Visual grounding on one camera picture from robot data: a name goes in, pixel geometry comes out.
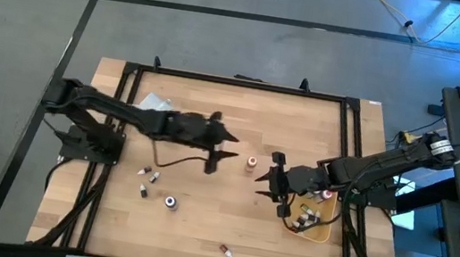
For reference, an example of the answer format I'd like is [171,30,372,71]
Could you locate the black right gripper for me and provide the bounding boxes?
[248,149,335,225]

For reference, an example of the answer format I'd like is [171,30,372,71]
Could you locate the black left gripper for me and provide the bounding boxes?
[156,104,246,178]

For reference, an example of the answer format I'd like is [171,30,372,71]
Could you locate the large yellow food coloring bottle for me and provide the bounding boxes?
[244,154,259,174]

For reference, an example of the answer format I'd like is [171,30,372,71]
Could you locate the small dark green coloring bottle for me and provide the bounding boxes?
[302,212,321,226]

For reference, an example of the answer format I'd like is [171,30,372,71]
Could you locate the large red food coloring bottle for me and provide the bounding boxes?
[319,188,335,203]

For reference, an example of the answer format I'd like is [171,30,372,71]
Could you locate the large blue food coloring bottle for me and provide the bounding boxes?
[163,195,180,212]

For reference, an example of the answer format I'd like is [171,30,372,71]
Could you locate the small brown food coloring bottle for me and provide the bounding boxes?
[136,164,153,178]

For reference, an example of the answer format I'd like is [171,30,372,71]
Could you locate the yellow plastic bin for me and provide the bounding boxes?
[281,186,339,245]

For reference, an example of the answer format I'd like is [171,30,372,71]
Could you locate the black desk foot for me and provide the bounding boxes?
[427,102,447,118]

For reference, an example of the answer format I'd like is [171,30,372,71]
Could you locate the black aluminium table frame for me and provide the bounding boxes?
[25,41,428,257]

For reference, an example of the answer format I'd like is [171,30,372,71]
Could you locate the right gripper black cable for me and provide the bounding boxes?
[280,194,345,240]

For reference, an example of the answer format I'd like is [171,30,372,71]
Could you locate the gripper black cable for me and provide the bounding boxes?
[148,138,210,175]
[280,194,345,240]

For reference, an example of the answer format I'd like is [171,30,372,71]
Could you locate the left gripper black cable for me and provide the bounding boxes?
[148,138,210,175]

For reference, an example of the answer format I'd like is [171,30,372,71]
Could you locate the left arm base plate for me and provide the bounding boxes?
[52,121,127,167]

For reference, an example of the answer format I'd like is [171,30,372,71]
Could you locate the yellow cable connector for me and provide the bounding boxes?
[397,130,416,146]

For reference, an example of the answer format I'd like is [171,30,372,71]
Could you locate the yellow cable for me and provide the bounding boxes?
[356,0,460,51]

